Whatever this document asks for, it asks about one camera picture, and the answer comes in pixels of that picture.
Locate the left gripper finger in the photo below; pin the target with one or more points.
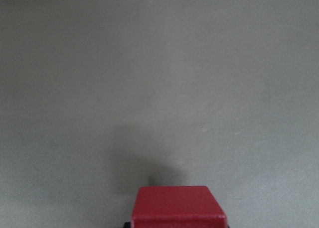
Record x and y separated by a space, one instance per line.
127 225

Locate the red block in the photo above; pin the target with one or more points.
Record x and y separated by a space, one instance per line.
177 207

